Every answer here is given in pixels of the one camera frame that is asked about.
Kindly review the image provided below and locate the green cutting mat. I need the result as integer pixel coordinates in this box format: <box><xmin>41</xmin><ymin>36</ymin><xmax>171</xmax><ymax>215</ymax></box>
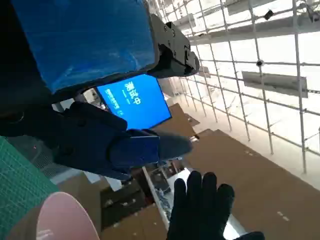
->
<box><xmin>0</xmin><ymin>136</ymin><xmax>60</xmax><ymax>236</ymax></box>

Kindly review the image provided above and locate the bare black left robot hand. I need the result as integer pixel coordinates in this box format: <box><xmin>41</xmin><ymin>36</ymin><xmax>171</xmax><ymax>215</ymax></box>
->
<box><xmin>0</xmin><ymin>0</ymin><xmax>201</xmax><ymax>182</ymax></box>

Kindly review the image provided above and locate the grey flat panel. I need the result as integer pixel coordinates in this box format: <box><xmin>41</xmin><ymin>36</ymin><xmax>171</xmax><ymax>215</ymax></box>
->
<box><xmin>241</xmin><ymin>70</ymin><xmax>309</xmax><ymax>99</ymax></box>

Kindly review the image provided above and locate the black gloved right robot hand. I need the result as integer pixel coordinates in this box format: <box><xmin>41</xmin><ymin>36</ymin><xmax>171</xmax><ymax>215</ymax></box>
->
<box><xmin>166</xmin><ymin>171</ymin><xmax>266</xmax><ymax>240</ymax></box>

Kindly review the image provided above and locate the blue monitor screen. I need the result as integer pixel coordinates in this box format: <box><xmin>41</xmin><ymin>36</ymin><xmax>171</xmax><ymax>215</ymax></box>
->
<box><xmin>96</xmin><ymin>73</ymin><xmax>173</xmax><ymax>131</ymax></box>

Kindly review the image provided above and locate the pink bowl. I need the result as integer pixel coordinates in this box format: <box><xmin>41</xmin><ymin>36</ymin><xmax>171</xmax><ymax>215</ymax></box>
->
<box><xmin>7</xmin><ymin>191</ymin><xmax>101</xmax><ymax>240</ymax></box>

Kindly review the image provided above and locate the white wire grid frame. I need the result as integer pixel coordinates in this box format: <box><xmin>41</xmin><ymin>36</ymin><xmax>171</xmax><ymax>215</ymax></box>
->
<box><xmin>147</xmin><ymin>0</ymin><xmax>320</xmax><ymax>176</ymax></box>

